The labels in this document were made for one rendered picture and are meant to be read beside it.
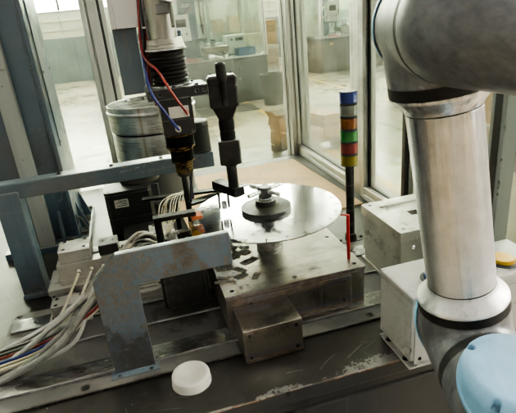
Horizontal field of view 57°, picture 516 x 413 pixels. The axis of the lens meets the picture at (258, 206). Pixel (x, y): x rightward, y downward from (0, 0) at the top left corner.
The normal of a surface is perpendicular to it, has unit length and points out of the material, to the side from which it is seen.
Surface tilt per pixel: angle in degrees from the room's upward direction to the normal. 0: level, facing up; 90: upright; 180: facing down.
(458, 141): 90
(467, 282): 91
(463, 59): 115
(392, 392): 90
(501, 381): 7
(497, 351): 7
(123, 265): 90
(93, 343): 0
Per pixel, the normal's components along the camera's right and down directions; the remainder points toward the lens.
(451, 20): -0.71, 0.18
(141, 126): -0.04, 0.38
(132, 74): 0.27, 0.34
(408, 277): -0.09, -0.92
